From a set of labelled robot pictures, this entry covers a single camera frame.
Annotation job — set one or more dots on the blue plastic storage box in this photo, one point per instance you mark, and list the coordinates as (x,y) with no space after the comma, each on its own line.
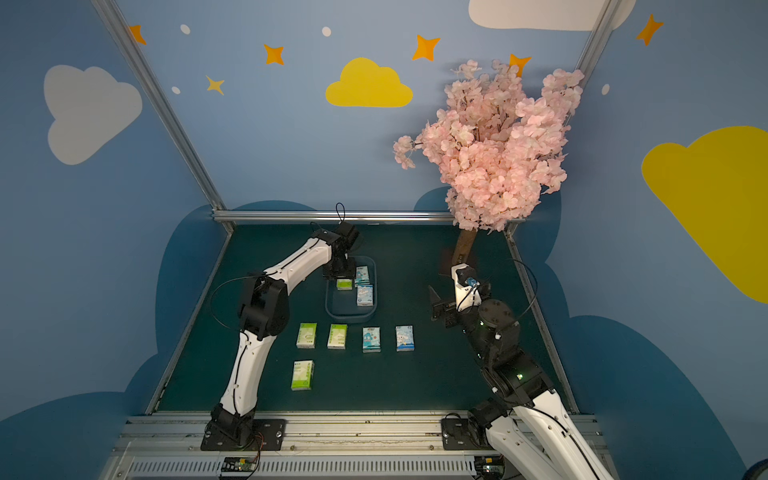
(342,306)

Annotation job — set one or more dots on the left green circuit board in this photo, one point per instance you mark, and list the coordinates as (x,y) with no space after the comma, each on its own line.
(238,466)

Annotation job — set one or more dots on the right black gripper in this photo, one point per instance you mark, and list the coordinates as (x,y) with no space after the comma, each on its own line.
(447,311)

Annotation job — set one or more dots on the pink cherry blossom tree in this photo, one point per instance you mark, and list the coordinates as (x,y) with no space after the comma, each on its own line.
(497,148)

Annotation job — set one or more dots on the green pocket tissue pack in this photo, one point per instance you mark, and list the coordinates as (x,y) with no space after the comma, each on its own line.
(306,337)

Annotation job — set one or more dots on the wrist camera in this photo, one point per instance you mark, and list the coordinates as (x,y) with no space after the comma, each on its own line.
(348,234)
(465,282)

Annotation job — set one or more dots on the green circuit board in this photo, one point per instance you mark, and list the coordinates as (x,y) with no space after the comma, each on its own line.
(489,468)
(238,466)

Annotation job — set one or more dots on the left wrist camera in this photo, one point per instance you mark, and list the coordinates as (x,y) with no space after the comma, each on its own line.
(348,234)

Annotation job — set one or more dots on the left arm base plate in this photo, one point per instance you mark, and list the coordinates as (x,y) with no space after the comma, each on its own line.
(264,435)

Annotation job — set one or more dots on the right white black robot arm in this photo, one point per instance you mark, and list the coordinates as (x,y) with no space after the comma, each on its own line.
(525,421)

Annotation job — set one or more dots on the blue pocket tissue pack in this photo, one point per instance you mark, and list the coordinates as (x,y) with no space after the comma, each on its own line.
(371,340)

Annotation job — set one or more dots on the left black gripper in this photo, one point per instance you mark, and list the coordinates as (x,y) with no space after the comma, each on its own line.
(343,267)

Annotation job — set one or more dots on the aluminium rail frame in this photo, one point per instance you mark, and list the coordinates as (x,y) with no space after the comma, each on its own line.
(332,445)

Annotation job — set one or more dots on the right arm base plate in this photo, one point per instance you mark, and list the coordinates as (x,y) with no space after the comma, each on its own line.
(460,433)

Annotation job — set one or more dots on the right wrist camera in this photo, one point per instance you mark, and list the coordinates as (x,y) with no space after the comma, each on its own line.
(465,282)

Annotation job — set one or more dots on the right green circuit board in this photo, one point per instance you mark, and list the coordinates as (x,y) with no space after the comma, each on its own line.
(489,468)

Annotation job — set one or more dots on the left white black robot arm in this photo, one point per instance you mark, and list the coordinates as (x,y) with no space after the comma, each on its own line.
(263,314)

